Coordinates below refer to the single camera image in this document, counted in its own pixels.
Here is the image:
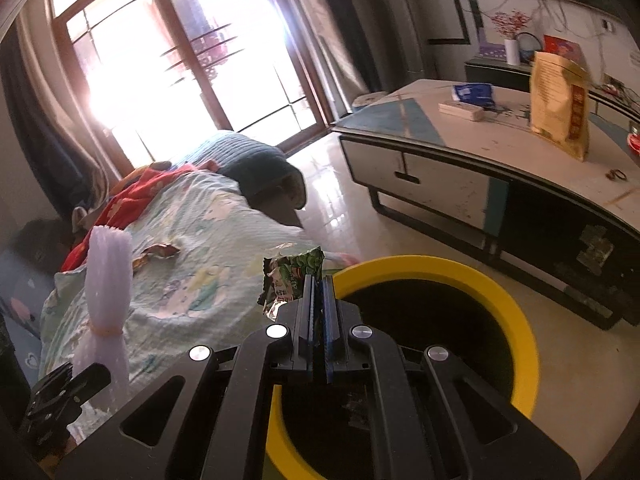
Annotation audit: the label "light green cartoon bedsheet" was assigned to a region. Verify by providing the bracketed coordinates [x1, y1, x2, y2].
[37, 169, 362, 441]

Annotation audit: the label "red greeting card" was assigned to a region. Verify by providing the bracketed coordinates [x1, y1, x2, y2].
[544, 35, 587, 68]

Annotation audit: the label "dark green snack wrapper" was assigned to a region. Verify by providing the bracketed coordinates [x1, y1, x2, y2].
[257, 247, 324, 321]

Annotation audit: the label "white grey coffee table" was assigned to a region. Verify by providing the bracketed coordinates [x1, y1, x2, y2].
[334, 79, 639, 330]

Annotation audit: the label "yellow rimmed black trash bin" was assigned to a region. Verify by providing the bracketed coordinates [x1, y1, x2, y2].
[265, 255, 539, 479]

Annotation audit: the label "purple box on cabinet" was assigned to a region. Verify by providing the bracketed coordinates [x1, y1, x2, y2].
[477, 27, 506, 62]

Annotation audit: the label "dark tv cabinet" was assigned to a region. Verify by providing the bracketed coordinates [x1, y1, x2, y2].
[464, 58, 639, 130]

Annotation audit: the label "beige dark curtain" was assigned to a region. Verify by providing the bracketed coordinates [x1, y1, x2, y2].
[294, 0, 381, 105]
[1, 20, 117, 220]

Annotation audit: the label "red floral blanket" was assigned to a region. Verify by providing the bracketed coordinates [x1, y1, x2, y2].
[61, 159, 219, 272]

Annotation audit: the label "small white blue stool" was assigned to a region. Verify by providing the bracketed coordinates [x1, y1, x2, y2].
[350, 91, 387, 113]

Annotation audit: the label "brown framed glass door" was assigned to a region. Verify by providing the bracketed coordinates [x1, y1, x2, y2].
[48, 0, 330, 171]

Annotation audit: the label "teal quilted blanket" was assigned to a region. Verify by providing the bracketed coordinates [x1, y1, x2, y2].
[179, 130, 307, 209]

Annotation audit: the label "white vase red flowers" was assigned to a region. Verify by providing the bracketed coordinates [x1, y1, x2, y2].
[490, 10, 530, 66]

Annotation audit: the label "beige dark left curtain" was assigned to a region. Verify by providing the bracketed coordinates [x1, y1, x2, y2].
[1, 20, 117, 220]

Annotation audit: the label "white flat box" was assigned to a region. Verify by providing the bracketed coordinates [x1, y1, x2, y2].
[438, 101, 485, 122]

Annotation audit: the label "gold standing pouch bag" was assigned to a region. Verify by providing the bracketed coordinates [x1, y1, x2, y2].
[529, 51, 590, 162]

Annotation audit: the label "beige dark right curtain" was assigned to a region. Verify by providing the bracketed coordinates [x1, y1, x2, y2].
[294, 0, 381, 105]

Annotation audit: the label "red white can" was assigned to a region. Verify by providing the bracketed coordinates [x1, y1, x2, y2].
[627, 126, 640, 156]

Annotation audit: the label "brown torn wrapper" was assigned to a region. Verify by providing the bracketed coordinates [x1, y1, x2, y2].
[132, 244, 180, 271]

